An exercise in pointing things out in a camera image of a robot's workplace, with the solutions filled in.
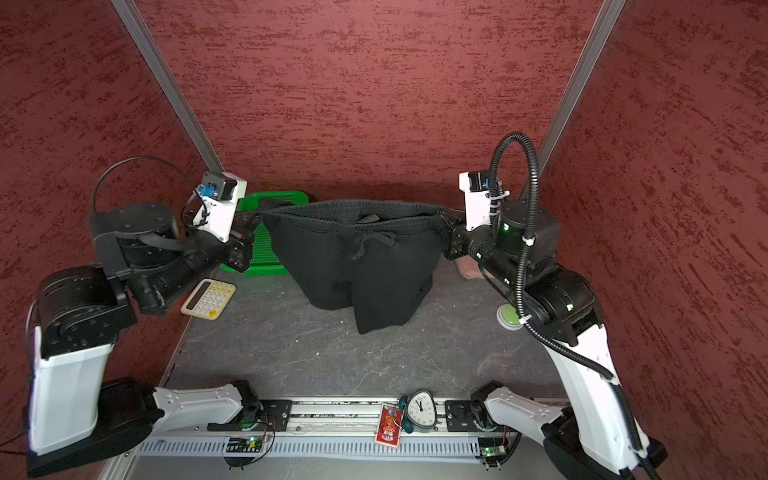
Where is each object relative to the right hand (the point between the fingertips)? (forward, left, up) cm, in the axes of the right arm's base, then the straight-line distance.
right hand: (440, 218), depth 55 cm
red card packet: (-27, +11, -44) cm, 53 cm away
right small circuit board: (-32, -14, -48) cm, 59 cm away
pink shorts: (+17, -17, -43) cm, 50 cm away
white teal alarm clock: (-25, +4, -43) cm, 50 cm away
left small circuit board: (-30, +46, -47) cm, 72 cm away
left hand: (-2, +33, +3) cm, 33 cm away
